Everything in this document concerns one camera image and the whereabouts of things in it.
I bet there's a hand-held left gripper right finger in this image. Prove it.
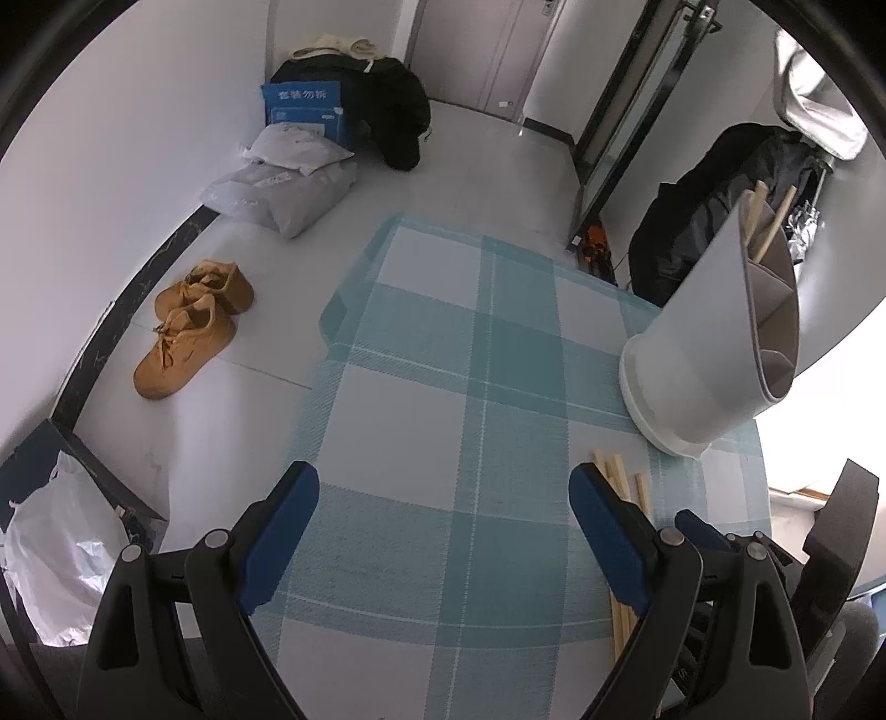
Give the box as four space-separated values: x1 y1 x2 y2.
569 462 811 720

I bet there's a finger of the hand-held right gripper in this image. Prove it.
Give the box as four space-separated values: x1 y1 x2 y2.
674 508 735 555

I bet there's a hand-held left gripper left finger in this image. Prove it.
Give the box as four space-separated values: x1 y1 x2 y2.
76 460 323 720

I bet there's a white divided utensil holder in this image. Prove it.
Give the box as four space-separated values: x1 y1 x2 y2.
618 181 800 459

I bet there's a teal plaid tablecloth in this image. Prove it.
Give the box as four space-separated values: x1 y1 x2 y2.
273 211 772 720

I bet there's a tan suede shoe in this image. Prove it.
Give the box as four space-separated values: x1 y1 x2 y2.
133 294 238 401
153 259 256 320

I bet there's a black backpack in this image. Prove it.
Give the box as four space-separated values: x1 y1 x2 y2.
629 181 749 309

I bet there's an orange and black tool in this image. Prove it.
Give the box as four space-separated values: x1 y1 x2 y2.
571 222 614 268

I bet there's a silver folded umbrella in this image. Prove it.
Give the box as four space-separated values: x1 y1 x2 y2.
785 197 825 268

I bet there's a grey plastic parcel bag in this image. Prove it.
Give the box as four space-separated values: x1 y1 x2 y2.
200 162 357 240

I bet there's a black hanging jacket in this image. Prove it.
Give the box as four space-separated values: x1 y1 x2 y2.
682 123 828 278

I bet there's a white plastic parcel bag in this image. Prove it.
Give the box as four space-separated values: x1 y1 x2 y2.
242 123 356 176

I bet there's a black framed glass panel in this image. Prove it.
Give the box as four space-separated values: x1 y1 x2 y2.
574 0 721 229

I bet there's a blue printed package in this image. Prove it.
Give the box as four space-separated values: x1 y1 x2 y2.
261 81 356 150

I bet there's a grey hanging garment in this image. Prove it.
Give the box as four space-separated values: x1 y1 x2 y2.
771 28 872 163

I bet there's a black jacket on floor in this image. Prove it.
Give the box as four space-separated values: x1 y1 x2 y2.
269 55 431 171

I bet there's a beige cloth bag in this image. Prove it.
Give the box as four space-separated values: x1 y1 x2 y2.
289 34 383 74

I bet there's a grey door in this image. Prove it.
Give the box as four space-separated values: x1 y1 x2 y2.
408 0 562 119

